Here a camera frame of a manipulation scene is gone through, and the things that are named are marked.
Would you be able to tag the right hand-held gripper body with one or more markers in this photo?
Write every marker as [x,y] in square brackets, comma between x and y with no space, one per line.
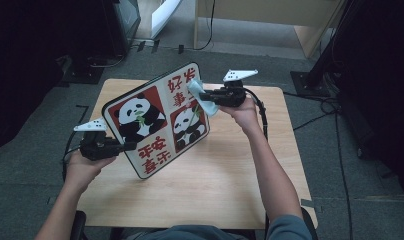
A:
[231,95]

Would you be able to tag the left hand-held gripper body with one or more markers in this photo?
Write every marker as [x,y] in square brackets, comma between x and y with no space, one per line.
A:
[96,146]

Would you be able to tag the panda picture board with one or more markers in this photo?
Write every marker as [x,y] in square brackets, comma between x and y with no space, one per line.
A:
[150,113]

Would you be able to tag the person's right hand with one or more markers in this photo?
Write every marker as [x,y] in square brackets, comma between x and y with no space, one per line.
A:
[245,115]

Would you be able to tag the person's left hand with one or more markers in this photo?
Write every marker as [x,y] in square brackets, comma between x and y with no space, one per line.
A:
[80,170]

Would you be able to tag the black tape corner mark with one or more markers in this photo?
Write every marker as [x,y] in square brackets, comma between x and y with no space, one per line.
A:
[86,111]

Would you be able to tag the grey tape piece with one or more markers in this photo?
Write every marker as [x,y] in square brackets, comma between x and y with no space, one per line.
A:
[51,200]
[308,202]

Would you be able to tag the black tape strip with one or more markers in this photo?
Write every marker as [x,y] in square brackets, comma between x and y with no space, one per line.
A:
[155,46]
[141,46]

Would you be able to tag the black metal stand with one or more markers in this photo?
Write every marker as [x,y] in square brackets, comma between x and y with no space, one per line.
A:
[310,83]

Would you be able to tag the black chair armrest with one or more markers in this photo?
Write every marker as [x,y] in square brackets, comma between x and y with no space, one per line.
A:
[311,216]
[78,226]

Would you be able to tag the light wooden cabinet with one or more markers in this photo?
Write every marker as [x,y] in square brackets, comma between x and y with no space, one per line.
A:
[256,10]

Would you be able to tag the white curved panel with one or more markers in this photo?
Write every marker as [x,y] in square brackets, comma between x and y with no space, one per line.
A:
[166,15]

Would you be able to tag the person's blue shirt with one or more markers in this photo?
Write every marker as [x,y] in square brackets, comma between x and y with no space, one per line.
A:
[190,233]

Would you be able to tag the dark monitor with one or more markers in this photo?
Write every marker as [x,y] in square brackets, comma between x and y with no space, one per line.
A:
[128,13]

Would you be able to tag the black floor base plate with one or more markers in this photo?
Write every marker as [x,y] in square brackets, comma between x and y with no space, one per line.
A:
[78,71]

